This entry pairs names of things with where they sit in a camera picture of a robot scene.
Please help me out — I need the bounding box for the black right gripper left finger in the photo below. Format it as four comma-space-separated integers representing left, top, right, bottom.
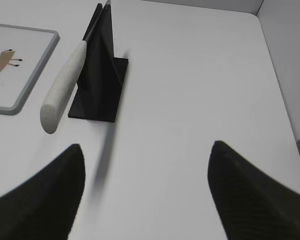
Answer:
0, 144, 86, 240

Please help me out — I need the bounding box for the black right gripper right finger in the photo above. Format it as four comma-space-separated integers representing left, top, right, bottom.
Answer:
207, 140, 300, 240

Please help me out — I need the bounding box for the white handled kitchen knife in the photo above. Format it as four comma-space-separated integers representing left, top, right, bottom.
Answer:
39, 3, 103, 134

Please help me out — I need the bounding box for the black knife stand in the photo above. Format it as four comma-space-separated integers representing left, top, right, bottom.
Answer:
68, 1, 129, 123

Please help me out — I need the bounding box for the deer print cutting board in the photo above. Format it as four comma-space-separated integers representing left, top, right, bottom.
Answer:
0, 23, 60, 115

